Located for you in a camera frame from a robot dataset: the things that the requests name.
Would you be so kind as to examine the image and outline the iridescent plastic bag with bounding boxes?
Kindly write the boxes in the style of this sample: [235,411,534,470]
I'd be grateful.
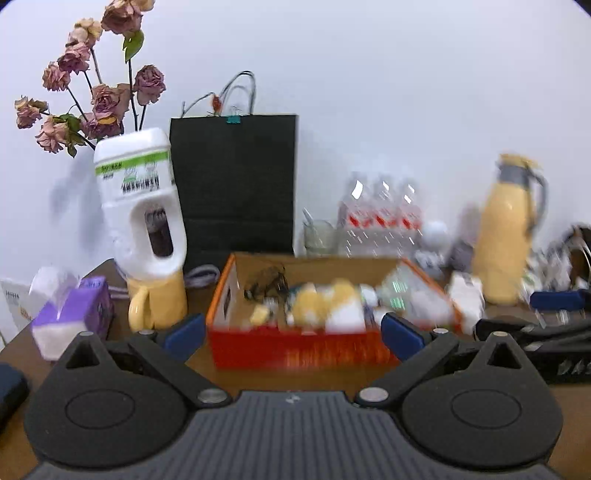
[376,265,455,324]

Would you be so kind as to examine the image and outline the yellow mug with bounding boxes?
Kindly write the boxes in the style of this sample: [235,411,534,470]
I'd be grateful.
[127,270,188,333]

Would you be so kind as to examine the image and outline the white power adapter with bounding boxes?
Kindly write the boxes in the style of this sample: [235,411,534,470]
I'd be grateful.
[445,271,485,333]

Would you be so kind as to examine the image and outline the clear glass cup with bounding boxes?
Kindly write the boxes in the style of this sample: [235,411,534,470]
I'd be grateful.
[302,209,338,258]

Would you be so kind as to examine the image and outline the dark blue case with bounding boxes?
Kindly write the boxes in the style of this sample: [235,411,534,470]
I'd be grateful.
[0,364,29,432]

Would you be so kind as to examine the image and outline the white coiled cord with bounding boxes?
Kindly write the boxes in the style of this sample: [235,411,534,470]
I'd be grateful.
[185,265,220,289]

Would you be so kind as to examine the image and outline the dried rose bouquet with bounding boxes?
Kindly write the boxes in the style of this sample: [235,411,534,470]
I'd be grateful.
[14,0,167,158]

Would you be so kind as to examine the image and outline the white and yellow plush toy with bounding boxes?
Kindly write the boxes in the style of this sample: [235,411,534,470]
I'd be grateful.
[286,279,370,333]

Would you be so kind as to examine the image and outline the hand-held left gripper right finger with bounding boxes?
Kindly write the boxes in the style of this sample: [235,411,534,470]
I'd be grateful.
[355,311,532,409]

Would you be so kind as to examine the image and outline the white astronaut speaker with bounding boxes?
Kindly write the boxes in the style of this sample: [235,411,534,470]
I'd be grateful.
[413,220,451,271]

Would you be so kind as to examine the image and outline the red cardboard box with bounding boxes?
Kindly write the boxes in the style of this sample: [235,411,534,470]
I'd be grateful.
[205,252,465,371]

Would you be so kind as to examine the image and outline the white detergent bottle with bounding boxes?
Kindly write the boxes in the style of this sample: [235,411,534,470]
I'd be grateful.
[93,128,188,281]

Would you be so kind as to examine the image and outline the purple tissue box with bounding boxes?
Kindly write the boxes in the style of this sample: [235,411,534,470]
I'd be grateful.
[30,267,115,361]

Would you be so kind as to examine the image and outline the clear water bottle red label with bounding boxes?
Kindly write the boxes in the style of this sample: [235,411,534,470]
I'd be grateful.
[369,175,398,257]
[339,173,370,257]
[396,178,424,257]

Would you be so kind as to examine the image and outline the yellow thermos jug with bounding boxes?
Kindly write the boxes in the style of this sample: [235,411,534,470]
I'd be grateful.
[471,154,549,305]

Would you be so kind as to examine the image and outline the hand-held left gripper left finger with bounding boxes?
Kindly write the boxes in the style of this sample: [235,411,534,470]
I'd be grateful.
[58,314,232,409]

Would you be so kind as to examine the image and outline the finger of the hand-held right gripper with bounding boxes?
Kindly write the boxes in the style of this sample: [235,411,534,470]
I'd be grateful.
[475,316,591,357]
[530,290,591,324]

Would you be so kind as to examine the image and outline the grey small box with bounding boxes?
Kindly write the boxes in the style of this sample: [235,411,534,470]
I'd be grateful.
[450,231,478,273]

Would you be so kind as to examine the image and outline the white paper box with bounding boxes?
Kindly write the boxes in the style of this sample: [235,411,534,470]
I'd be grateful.
[0,277,47,342]

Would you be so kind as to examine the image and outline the black paper bag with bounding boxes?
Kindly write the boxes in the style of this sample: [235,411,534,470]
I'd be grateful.
[169,71,299,273]

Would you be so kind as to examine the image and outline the black earphone cable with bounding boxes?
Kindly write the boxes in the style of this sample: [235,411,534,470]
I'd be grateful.
[244,263,291,303]

